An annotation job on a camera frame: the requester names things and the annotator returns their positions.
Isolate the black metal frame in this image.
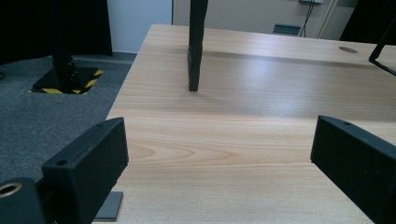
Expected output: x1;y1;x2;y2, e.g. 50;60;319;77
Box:
368;15;396;77

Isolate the grey table foot plate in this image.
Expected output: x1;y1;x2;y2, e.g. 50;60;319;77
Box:
93;190;124;222

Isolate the black upright bar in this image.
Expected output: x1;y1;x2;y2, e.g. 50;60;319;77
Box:
187;0;209;92

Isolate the dark curtain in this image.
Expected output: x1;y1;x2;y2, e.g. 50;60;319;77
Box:
339;0;396;45

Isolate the black stand with striped base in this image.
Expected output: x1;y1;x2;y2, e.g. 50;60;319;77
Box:
29;0;105;95

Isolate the black curtain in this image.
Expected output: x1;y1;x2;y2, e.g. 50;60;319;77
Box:
0;0;113;65

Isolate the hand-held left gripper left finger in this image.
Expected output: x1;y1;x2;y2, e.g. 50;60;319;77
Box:
41;117;130;224

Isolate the black hanging cable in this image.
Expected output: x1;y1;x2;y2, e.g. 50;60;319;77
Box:
300;1;316;38

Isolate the grey wall box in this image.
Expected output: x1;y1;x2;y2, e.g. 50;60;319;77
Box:
273;22;303;35

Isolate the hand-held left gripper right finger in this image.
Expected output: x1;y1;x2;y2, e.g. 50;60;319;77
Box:
309;114;396;224

